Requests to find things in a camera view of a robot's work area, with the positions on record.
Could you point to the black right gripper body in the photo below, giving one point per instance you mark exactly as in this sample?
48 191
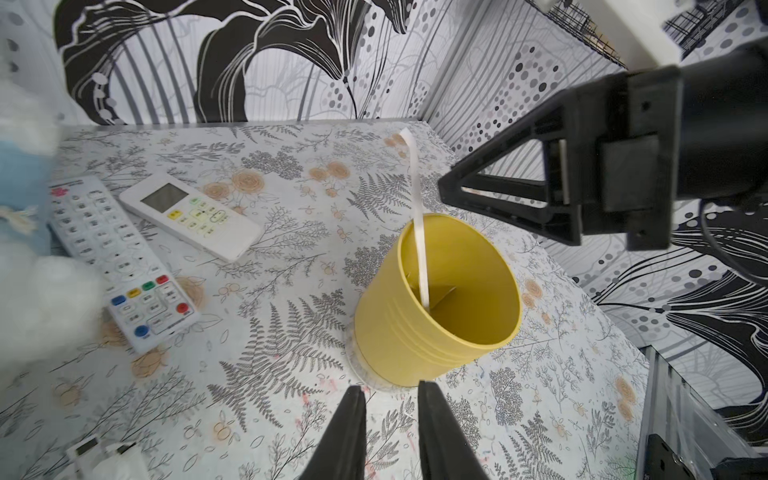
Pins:
600 158

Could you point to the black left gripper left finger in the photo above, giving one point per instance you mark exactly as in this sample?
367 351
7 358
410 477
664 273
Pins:
341 452

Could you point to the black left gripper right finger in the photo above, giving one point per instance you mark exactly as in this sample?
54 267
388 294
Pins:
444 450

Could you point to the yellow plastic cup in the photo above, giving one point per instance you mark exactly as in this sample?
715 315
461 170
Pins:
474 308

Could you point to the white straw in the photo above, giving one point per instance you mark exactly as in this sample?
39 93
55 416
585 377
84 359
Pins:
418 218
93 459

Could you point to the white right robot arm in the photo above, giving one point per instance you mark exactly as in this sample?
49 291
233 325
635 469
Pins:
723 136

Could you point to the white remote control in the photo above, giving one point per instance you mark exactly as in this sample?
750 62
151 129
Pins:
141 295

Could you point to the white remote with screen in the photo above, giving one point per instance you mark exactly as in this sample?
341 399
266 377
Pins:
191 216

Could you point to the white teddy bear blue shirt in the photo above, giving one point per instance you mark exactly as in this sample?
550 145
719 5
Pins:
48 303

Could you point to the black wire basket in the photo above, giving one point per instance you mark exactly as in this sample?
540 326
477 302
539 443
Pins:
688 30

